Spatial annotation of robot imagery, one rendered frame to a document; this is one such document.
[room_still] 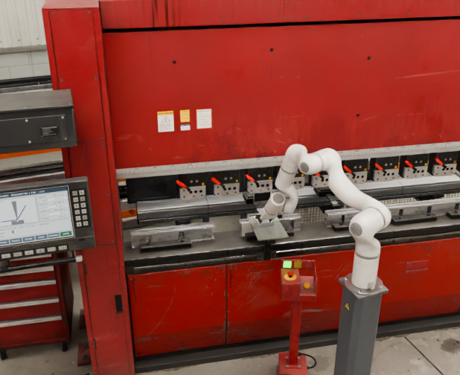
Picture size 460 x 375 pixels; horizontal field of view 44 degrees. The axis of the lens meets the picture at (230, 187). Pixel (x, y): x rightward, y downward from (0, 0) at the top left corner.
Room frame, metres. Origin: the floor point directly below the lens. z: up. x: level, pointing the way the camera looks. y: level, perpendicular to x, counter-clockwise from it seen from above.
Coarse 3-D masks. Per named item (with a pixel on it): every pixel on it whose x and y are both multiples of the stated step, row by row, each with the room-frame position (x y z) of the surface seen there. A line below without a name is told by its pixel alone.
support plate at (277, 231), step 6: (252, 222) 2.97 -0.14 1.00; (276, 222) 2.97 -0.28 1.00; (252, 228) 2.90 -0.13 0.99; (258, 228) 2.90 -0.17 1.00; (264, 228) 2.90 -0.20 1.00; (270, 228) 2.90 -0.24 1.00; (276, 228) 2.90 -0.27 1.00; (282, 228) 2.90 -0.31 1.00; (258, 234) 2.83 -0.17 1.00; (264, 234) 2.83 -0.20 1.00; (270, 234) 2.83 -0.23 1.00; (276, 234) 2.83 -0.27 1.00; (282, 234) 2.83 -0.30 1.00; (258, 240) 2.77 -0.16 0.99
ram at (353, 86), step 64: (128, 64) 2.88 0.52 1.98; (192, 64) 2.94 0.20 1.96; (256, 64) 3.01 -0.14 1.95; (320, 64) 3.09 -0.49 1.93; (384, 64) 3.16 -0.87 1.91; (448, 64) 3.24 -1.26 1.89; (128, 128) 2.87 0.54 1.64; (192, 128) 2.94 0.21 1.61; (256, 128) 3.01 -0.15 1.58; (320, 128) 3.09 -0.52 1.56; (384, 128) 3.17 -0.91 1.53; (448, 128) 3.26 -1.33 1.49
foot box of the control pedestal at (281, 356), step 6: (282, 354) 2.80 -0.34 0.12; (288, 354) 2.80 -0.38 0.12; (282, 360) 2.75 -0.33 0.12; (306, 360) 2.75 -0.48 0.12; (276, 366) 2.81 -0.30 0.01; (282, 366) 2.70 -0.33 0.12; (306, 366) 2.70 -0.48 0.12; (276, 372) 2.76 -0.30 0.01; (282, 372) 2.65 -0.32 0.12; (288, 372) 2.65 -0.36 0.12; (294, 372) 2.65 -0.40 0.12; (300, 372) 2.65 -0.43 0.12; (306, 372) 2.65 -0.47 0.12
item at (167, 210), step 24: (240, 192) 3.40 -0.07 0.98; (312, 192) 3.41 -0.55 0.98; (384, 192) 3.48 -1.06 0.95; (408, 192) 3.52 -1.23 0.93; (432, 192) 3.56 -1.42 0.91; (456, 192) 3.59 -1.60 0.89; (144, 216) 3.15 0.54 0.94; (168, 216) 3.18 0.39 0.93; (192, 216) 3.21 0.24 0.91; (216, 216) 3.24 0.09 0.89
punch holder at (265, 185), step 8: (248, 168) 3.01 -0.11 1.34; (256, 168) 3.01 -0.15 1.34; (264, 168) 3.02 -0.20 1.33; (256, 176) 3.01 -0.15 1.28; (264, 176) 3.03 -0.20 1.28; (248, 184) 3.00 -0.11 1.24; (264, 184) 3.02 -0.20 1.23; (248, 192) 3.02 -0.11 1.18; (256, 192) 3.01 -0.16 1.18; (264, 192) 3.02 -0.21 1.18
